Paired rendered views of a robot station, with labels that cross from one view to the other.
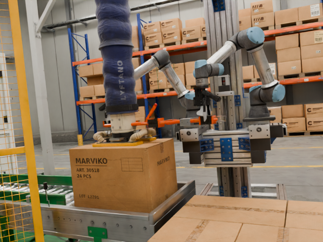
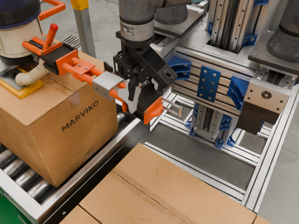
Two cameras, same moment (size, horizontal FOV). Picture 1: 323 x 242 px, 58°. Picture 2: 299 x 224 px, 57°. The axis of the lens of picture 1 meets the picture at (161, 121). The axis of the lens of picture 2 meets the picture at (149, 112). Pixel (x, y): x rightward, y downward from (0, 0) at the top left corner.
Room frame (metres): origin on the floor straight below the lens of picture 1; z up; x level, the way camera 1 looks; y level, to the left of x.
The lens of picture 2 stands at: (1.21, -0.40, 1.61)
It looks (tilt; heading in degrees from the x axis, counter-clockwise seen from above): 46 degrees down; 11
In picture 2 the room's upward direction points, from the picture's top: straight up
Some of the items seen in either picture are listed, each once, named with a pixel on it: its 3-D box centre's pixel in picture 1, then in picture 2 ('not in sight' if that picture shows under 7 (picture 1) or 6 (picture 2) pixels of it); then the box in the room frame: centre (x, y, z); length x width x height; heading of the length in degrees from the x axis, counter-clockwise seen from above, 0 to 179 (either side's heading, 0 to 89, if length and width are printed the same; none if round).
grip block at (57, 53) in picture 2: (155, 122); (60, 58); (1.89, 0.04, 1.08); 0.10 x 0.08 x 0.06; 154
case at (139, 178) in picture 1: (125, 172); (37, 99); (2.00, 0.28, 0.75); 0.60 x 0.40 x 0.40; 65
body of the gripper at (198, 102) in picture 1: (202, 96); (135, 56); (1.75, -0.25, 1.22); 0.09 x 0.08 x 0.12; 64
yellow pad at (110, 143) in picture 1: (117, 141); (3, 69); (1.92, 0.30, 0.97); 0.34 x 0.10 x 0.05; 64
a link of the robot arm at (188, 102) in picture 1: (192, 100); not in sight; (2.34, -0.26, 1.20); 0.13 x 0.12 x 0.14; 10
